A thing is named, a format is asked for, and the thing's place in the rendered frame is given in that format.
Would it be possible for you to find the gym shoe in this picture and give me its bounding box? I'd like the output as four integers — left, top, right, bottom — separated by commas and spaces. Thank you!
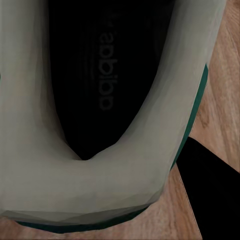
0, 0, 227, 234

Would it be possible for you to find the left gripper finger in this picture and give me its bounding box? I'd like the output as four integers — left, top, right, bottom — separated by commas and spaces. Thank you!
176, 136, 240, 240

